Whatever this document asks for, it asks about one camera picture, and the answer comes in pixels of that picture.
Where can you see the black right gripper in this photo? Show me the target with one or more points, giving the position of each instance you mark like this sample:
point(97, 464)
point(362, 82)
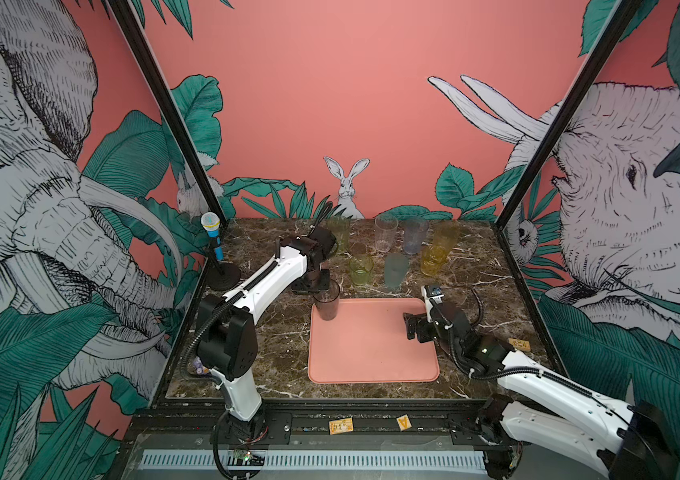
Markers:
point(423, 321)

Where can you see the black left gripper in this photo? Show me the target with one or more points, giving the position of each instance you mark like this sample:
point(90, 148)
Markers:
point(325, 285)

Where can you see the tall smoky grey glass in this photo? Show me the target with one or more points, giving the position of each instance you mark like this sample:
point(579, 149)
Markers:
point(327, 301)

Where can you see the tall green glass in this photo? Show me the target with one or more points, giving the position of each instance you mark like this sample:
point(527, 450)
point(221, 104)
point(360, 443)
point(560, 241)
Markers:
point(340, 228)

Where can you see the tall clear glass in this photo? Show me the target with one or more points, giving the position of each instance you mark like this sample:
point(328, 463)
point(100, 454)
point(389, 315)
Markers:
point(386, 226)

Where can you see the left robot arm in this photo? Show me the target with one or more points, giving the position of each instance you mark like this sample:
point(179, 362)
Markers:
point(226, 340)

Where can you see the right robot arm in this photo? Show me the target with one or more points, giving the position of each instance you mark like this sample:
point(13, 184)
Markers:
point(541, 407)

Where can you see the pink plastic tray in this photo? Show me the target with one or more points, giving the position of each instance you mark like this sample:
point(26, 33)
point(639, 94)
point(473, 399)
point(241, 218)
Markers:
point(367, 343)

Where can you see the short green glass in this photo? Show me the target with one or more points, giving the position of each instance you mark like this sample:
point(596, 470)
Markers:
point(361, 269)

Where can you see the short yellow glass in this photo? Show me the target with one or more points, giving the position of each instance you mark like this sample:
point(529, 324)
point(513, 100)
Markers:
point(433, 259)

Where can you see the frosted teal cup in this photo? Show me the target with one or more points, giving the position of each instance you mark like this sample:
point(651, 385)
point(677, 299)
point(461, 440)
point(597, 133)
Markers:
point(395, 270)

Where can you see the tall yellow glass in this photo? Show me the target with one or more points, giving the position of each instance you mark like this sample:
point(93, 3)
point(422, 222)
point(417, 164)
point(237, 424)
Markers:
point(446, 234)

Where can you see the tall blue glass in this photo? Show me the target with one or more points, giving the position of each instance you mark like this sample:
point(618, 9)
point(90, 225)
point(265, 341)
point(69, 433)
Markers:
point(415, 233)

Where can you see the black microphone stand base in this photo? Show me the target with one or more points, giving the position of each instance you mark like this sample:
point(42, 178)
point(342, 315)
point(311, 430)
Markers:
point(223, 276)

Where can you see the small yellow letter tag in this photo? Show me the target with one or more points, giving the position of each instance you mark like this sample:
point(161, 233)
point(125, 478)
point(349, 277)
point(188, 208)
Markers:
point(404, 422)

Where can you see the blue toy microphone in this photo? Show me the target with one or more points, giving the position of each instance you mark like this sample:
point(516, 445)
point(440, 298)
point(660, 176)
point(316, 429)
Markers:
point(211, 223)

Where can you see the purple bunny toy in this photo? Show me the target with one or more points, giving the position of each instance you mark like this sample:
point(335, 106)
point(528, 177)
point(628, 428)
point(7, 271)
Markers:
point(198, 368)

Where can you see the white ribbed panel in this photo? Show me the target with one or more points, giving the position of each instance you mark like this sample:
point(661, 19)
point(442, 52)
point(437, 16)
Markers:
point(292, 460)

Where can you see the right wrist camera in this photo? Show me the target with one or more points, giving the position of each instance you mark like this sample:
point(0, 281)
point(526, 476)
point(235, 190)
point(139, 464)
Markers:
point(433, 295)

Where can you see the yellow tag on rail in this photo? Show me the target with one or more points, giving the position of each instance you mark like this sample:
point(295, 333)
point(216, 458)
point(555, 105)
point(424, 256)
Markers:
point(340, 426)

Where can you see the black front rail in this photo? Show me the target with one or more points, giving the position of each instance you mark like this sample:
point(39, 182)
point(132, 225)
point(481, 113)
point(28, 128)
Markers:
point(312, 416)

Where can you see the black corner frame post left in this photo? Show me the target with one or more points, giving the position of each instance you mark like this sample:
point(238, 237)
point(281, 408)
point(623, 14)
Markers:
point(127, 20)

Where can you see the black corner frame post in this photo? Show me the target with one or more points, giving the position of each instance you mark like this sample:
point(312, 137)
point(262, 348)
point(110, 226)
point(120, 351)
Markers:
point(127, 20)
point(616, 23)

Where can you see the black corner frame post right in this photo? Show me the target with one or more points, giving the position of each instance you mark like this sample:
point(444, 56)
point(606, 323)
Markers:
point(616, 23)

